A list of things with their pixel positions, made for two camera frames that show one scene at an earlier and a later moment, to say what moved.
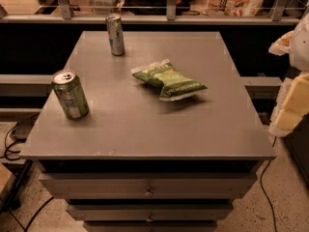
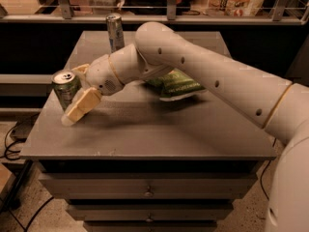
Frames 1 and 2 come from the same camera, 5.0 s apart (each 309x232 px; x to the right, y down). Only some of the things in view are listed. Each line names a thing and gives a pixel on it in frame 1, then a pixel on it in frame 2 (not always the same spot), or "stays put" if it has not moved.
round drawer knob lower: (149, 218) stays put
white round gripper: (301, 45) -> (100, 73)
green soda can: (71, 94) stays put
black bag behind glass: (153, 0) stays put
